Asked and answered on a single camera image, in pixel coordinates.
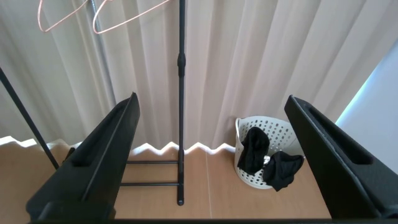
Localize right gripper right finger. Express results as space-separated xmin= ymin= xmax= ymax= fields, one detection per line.
xmin=284 ymin=95 xmax=398 ymax=220

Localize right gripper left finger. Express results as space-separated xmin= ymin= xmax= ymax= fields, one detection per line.
xmin=25 ymin=92 xmax=141 ymax=220

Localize white laundry basket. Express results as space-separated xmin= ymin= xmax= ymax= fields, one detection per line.
xmin=234 ymin=115 xmax=306 ymax=190

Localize black clothes rack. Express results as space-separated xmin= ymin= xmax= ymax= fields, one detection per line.
xmin=0 ymin=0 xmax=187 ymax=207

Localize black garment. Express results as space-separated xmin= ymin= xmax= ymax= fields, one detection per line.
xmin=262 ymin=151 xmax=305 ymax=192

